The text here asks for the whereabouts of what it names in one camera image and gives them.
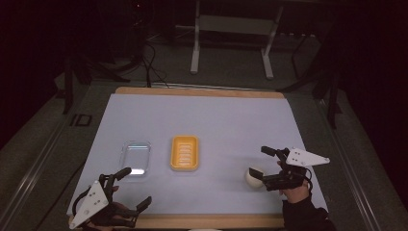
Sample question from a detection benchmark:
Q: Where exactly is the metal floor rail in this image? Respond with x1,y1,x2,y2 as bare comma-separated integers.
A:
0,92,92,227
316,97,384,231

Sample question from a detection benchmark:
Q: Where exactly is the person's right hand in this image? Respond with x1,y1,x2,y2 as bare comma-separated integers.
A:
276,160,312,204

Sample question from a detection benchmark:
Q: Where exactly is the clear plastic tray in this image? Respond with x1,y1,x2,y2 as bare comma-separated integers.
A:
119,140,152,177

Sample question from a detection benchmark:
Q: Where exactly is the person's left hand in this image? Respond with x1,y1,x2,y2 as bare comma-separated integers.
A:
84,185,136,231

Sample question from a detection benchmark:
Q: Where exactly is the yellow soap dish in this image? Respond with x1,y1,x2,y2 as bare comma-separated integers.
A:
169,135,200,172

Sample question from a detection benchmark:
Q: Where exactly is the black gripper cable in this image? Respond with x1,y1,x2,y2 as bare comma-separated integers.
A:
71,187,94,217

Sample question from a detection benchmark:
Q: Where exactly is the white metal stand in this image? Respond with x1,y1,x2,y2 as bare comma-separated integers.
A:
190,0,285,81

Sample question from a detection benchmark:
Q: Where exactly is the white round soap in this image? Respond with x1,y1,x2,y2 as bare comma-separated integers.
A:
244,167,266,190

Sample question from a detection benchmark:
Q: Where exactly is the black floor cable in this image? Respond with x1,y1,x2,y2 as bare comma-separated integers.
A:
140,40,170,89

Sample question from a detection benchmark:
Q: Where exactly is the wooden table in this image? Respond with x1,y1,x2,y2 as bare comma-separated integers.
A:
66,86,287,230

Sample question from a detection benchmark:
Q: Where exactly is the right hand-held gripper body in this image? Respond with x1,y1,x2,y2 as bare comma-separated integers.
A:
263,146,331,193

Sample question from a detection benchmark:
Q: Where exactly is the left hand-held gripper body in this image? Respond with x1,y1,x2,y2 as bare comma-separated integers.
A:
68,173,140,230

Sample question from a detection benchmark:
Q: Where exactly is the pale blue table mat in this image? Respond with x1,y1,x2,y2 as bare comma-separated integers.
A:
66,92,329,217

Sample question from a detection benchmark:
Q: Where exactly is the black tripod stand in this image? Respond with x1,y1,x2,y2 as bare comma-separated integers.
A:
276,30,344,130

